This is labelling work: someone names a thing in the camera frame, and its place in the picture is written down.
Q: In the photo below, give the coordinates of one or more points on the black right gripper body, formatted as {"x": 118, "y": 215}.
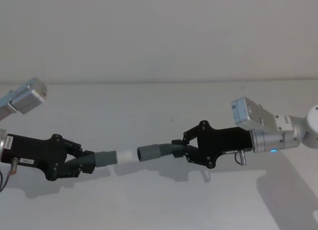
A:
{"x": 223, "y": 143}

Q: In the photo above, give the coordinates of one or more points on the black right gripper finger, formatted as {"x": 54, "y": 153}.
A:
{"x": 190, "y": 135}
{"x": 180, "y": 154}

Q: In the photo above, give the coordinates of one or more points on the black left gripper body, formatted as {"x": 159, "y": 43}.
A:
{"x": 32, "y": 150}

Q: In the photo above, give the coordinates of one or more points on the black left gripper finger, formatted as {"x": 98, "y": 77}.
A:
{"x": 85, "y": 169}
{"x": 74, "y": 146}

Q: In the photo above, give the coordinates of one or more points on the white table cloth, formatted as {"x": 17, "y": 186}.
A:
{"x": 159, "y": 202}

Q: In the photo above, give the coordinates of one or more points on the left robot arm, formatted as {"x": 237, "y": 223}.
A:
{"x": 24, "y": 98}

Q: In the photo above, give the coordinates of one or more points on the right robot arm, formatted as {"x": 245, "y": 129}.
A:
{"x": 273, "y": 138}

